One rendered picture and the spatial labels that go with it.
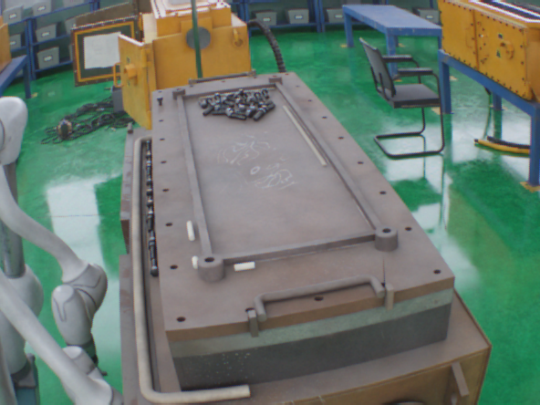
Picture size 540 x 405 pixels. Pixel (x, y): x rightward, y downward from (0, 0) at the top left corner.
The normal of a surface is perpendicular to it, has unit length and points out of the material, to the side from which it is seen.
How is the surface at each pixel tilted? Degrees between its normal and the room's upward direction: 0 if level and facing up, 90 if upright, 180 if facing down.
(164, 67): 90
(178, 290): 0
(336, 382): 0
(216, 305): 0
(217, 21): 90
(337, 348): 90
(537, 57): 90
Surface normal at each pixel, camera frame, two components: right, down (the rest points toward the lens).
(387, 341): 0.15, 0.43
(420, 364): -0.09, -0.89
